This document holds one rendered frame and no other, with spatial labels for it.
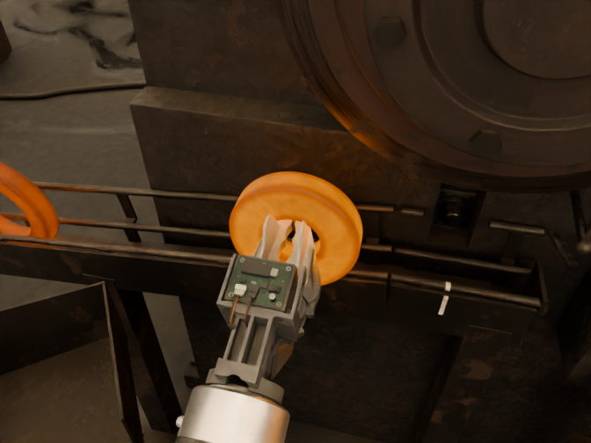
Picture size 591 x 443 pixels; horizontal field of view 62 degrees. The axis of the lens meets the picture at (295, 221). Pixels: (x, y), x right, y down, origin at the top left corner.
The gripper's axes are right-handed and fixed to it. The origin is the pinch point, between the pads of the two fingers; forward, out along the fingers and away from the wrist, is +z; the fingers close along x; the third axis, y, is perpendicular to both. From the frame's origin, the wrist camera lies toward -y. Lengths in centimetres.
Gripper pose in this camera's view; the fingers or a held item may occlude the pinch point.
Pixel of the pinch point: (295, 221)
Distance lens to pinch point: 55.8
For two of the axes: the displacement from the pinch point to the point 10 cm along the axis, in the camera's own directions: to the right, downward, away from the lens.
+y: -0.6, -5.2, -8.5
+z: 2.3, -8.4, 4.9
